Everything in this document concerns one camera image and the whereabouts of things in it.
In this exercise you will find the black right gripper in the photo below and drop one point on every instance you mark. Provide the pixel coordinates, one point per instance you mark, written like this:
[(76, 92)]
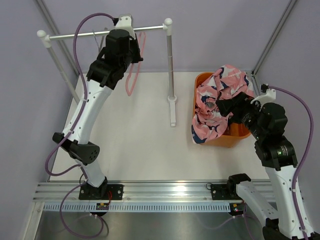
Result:
[(237, 104)]

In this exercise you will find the pink shark print shorts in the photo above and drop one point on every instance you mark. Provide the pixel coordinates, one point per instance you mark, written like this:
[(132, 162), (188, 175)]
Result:
[(224, 83)]

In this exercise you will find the grey metal hanger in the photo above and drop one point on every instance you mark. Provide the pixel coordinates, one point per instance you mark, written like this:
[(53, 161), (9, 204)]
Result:
[(98, 43)]

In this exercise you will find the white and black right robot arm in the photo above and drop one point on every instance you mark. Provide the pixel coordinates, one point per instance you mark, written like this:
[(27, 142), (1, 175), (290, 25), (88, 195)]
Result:
[(266, 122)]

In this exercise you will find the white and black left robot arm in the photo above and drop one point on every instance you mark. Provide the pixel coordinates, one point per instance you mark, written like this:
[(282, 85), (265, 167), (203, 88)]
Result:
[(121, 49)]

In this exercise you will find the orange plastic basket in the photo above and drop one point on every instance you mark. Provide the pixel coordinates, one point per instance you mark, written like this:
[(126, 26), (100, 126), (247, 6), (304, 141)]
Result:
[(235, 132)]

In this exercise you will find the silver clothes rack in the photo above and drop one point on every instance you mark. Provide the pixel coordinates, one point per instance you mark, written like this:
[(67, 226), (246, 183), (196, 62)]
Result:
[(166, 26)]

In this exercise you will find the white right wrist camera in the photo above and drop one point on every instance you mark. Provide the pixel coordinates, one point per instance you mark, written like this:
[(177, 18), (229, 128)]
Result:
[(268, 96)]

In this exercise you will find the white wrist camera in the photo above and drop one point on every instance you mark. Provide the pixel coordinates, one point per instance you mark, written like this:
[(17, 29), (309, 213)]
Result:
[(125, 22), (268, 96)]

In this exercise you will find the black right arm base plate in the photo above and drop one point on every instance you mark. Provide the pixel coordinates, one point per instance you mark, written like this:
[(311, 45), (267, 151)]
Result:
[(222, 192)]

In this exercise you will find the aluminium front rail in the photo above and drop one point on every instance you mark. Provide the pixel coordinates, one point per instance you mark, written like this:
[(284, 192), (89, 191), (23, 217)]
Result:
[(132, 192)]

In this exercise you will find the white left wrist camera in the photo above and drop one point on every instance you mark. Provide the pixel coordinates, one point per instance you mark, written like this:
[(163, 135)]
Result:
[(125, 22)]

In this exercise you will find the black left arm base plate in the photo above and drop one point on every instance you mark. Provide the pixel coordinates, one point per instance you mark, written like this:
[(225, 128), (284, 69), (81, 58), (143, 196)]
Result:
[(110, 192)]

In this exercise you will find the white slotted cable duct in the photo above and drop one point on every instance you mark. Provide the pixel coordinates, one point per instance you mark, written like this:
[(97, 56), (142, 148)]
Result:
[(147, 207)]

